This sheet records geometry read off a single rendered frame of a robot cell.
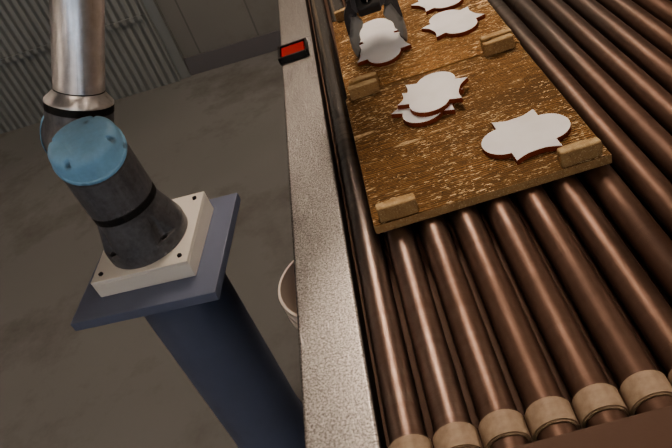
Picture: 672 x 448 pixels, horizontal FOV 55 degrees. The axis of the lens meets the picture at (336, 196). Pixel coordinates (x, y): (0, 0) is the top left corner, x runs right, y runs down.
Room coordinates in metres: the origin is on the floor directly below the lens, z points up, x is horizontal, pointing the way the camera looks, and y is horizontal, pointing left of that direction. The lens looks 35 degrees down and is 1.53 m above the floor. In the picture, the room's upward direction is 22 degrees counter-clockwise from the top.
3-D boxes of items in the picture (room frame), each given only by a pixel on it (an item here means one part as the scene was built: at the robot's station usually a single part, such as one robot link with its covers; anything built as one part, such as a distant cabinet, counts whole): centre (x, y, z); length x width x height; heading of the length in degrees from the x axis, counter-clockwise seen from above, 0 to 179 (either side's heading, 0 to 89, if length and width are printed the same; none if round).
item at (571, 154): (0.70, -0.34, 0.95); 0.06 x 0.02 x 0.03; 82
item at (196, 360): (0.97, 0.34, 0.43); 0.38 x 0.38 x 0.87; 76
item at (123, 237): (0.97, 0.34, 0.96); 0.15 x 0.15 x 0.10
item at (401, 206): (0.74, -0.08, 0.95); 0.06 x 0.02 x 0.03; 82
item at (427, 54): (1.33, -0.29, 0.93); 0.41 x 0.35 x 0.02; 172
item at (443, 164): (0.91, -0.23, 0.93); 0.41 x 0.35 x 0.02; 172
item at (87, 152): (0.97, 0.34, 1.08); 0.13 x 0.12 x 0.14; 21
